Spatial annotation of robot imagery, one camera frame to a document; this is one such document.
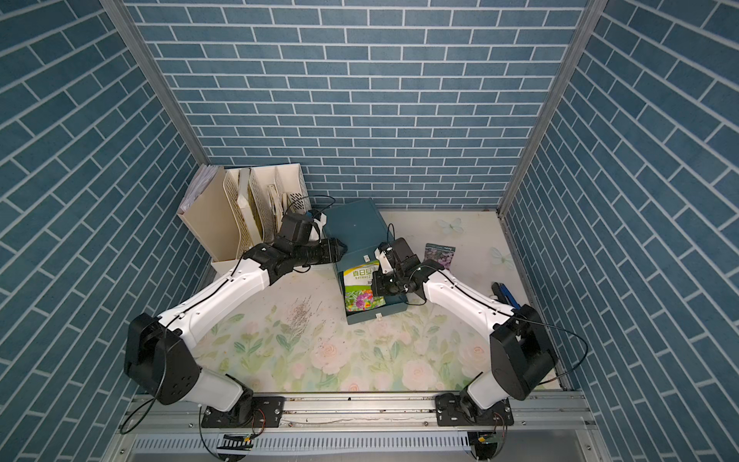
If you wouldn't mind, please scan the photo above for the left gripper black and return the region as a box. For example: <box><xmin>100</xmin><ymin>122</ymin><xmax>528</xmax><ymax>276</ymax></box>
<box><xmin>291</xmin><ymin>237</ymin><xmax>349</xmax><ymax>269</ymax></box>

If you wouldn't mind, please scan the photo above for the teal drawer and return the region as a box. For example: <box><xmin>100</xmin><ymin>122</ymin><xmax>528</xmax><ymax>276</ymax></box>
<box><xmin>338</xmin><ymin>261</ymin><xmax>408</xmax><ymax>325</ymax></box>

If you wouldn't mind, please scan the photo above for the teal drawer cabinet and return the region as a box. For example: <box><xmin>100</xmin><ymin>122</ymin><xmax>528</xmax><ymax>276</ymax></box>
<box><xmin>324</xmin><ymin>199</ymin><xmax>387</xmax><ymax>276</ymax></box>

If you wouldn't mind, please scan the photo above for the green seed bag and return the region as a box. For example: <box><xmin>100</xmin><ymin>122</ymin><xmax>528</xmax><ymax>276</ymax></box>
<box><xmin>343</xmin><ymin>261</ymin><xmax>386</xmax><ymax>313</ymax></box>

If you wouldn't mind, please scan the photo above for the purple flower seed bag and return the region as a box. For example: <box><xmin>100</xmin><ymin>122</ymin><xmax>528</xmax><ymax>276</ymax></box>
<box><xmin>425</xmin><ymin>243</ymin><xmax>456</xmax><ymax>270</ymax></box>

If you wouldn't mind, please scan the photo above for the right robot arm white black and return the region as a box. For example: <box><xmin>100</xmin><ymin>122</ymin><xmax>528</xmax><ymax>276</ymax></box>
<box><xmin>371</xmin><ymin>260</ymin><xmax>558</xmax><ymax>425</ymax></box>

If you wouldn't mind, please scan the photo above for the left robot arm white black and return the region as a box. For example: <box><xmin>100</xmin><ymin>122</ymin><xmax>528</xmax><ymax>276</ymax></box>
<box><xmin>123</xmin><ymin>238</ymin><xmax>346</xmax><ymax>427</ymax></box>

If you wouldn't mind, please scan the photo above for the white book in rack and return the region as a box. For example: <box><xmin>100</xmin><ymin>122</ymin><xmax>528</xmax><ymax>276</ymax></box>
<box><xmin>237</xmin><ymin>167</ymin><xmax>263</xmax><ymax>249</ymax></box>

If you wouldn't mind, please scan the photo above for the white file organizer rack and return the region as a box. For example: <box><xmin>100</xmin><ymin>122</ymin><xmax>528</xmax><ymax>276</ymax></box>
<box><xmin>210</xmin><ymin>162</ymin><xmax>315</xmax><ymax>275</ymax></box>

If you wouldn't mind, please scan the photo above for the blue black tool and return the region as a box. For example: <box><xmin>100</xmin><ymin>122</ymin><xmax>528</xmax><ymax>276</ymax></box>
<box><xmin>491</xmin><ymin>282</ymin><xmax>521</xmax><ymax>310</ymax></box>

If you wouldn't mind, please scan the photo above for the beige folder with papers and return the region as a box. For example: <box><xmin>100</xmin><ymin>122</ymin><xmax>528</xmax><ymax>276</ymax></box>
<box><xmin>177</xmin><ymin>165</ymin><xmax>240</xmax><ymax>262</ymax></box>

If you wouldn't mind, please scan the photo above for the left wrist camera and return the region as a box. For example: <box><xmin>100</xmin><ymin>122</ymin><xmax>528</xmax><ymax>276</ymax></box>
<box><xmin>273</xmin><ymin>209</ymin><xmax>326</xmax><ymax>254</ymax></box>

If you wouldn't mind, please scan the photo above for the aluminium mounting rail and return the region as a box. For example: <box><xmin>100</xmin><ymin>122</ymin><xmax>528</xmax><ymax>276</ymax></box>
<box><xmin>117</xmin><ymin>392</ymin><xmax>599</xmax><ymax>434</ymax></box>

